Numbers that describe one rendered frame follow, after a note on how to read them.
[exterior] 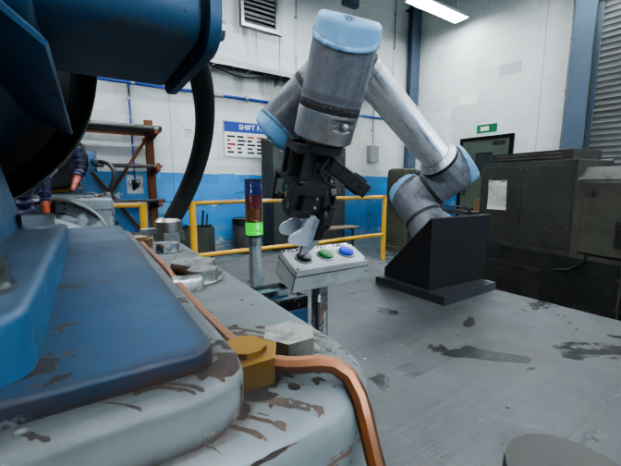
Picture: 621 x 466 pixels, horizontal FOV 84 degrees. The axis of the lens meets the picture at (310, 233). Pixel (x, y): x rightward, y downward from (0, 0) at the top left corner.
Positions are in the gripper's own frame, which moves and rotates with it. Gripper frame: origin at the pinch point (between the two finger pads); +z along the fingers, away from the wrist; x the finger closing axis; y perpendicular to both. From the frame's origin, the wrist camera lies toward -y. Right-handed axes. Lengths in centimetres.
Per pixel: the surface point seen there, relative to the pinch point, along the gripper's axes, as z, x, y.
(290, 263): 2.3, 0.9, 3.2
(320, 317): 14.3, 4.5, -4.3
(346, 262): 2.3, 3.0, -8.0
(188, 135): 134, -523, -110
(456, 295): 30, -4, -70
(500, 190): 53, -133, -324
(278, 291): 26.8, -18.1, -8.2
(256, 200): 15, -50, -13
